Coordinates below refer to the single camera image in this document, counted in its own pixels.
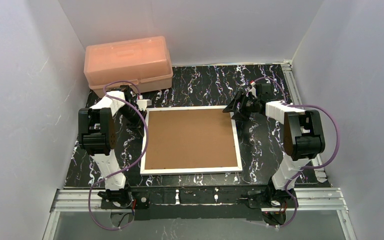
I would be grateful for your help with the aluminium front rail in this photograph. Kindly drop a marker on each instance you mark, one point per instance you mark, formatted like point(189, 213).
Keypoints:
point(322, 215)

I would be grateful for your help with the pink plastic storage box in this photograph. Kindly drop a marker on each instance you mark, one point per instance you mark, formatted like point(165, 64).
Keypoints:
point(145, 62)

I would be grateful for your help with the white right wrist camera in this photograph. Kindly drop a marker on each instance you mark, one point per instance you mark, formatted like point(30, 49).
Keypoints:
point(251, 89)

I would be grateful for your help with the brown backing board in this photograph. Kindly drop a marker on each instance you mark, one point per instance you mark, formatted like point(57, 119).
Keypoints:
point(191, 139)

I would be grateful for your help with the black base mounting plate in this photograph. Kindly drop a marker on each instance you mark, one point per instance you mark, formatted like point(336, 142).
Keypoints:
point(249, 202)

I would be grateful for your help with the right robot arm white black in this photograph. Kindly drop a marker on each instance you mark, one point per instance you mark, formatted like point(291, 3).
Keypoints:
point(303, 137)

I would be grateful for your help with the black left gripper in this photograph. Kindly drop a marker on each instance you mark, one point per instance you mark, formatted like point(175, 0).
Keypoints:
point(133, 114)

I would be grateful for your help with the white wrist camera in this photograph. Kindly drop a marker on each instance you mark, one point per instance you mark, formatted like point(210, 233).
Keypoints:
point(251, 89)
point(143, 103)

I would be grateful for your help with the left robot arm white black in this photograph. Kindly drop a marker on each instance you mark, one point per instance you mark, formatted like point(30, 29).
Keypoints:
point(97, 134)

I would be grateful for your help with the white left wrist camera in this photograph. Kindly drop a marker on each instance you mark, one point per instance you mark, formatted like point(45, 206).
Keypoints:
point(143, 103)

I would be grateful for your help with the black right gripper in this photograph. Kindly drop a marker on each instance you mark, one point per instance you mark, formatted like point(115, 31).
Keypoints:
point(241, 105)

